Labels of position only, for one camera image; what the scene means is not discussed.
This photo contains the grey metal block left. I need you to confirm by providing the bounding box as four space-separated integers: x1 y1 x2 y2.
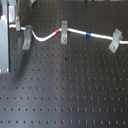
0 0 17 73

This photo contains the white cable with coloured marks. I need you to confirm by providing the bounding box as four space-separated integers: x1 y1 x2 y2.
8 23 128 45

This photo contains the grey cable clip middle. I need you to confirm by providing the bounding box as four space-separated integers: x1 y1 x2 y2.
61 21 68 44

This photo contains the grey cable clip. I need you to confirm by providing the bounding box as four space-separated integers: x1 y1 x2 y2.
22 25 32 50
15 16 21 31
61 21 68 44
109 29 123 53

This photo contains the grey cable clip right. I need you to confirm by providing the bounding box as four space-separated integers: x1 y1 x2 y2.
109 29 123 53

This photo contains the grey cable clip far left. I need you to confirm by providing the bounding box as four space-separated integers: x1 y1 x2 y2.
15 16 21 31

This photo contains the grey bracket top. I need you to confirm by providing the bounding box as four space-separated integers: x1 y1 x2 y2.
28 0 36 9

